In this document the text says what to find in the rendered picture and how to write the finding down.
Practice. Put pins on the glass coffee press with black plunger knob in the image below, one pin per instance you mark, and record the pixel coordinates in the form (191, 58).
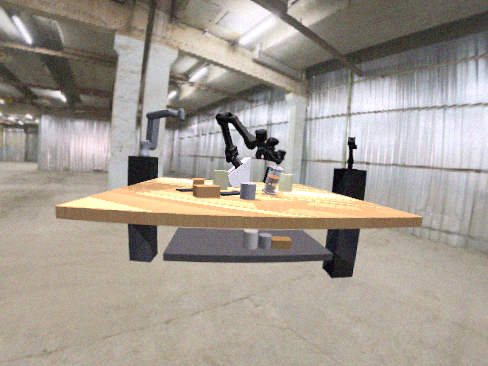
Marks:
(272, 177)

